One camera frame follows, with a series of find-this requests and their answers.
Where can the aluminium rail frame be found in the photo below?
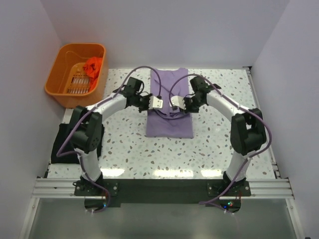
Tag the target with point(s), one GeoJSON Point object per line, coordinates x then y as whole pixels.
{"type": "Point", "coordinates": [269, 213]}

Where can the folded black t shirt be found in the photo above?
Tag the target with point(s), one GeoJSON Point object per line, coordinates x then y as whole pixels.
{"type": "Point", "coordinates": [62, 149]}

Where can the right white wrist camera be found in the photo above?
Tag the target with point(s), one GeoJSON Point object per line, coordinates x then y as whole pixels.
{"type": "Point", "coordinates": [177, 102]}

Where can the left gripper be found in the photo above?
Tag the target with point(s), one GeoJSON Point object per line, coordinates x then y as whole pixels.
{"type": "Point", "coordinates": [147, 107]}

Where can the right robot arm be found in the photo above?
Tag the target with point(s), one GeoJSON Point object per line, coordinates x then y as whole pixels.
{"type": "Point", "coordinates": [249, 134]}

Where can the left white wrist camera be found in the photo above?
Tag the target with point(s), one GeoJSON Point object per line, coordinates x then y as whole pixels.
{"type": "Point", "coordinates": [155, 103]}

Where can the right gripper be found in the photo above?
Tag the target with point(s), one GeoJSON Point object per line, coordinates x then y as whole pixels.
{"type": "Point", "coordinates": [188, 110]}

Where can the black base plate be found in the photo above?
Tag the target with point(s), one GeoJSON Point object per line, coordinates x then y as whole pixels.
{"type": "Point", "coordinates": [115, 192]}

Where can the purple t shirt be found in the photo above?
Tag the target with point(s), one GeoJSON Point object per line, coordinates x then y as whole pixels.
{"type": "Point", "coordinates": [167, 122]}

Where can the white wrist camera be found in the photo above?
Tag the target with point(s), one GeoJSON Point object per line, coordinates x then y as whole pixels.
{"type": "Point", "coordinates": [177, 102]}
{"type": "Point", "coordinates": [155, 103]}

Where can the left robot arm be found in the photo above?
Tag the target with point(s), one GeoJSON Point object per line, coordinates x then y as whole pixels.
{"type": "Point", "coordinates": [91, 181]}

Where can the orange plastic basket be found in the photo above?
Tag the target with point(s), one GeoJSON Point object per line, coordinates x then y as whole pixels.
{"type": "Point", "coordinates": [68, 83]}

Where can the orange t shirt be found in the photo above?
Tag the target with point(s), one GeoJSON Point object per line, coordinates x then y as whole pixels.
{"type": "Point", "coordinates": [92, 69]}

